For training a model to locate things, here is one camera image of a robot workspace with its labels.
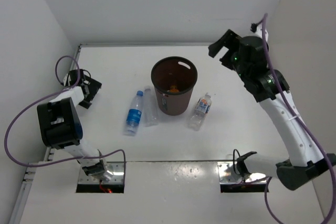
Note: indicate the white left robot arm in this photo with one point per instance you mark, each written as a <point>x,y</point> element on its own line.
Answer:
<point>61,128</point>

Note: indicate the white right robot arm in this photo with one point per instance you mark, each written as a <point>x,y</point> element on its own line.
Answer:
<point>305,161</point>

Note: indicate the brown plastic bin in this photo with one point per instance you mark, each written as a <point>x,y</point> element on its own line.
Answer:
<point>173,79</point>

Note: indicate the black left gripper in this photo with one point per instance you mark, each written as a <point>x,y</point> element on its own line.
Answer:
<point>93,86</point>

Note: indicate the clear bottle orange-blue label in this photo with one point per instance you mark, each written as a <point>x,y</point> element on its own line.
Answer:
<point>199,113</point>

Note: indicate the blue label water bottle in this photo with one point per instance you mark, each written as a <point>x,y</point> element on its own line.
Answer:
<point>133,119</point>

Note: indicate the metal base plate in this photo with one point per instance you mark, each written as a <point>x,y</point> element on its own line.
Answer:
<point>227,176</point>
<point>114,175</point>

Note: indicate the clear unlabelled plastic bottle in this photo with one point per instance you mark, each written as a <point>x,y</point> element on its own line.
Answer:
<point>150,108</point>

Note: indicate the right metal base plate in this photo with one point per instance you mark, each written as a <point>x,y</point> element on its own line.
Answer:
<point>227,176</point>

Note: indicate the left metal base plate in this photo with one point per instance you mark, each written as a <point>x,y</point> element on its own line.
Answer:
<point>114,175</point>

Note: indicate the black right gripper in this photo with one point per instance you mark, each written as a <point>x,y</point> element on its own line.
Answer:
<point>227,40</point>

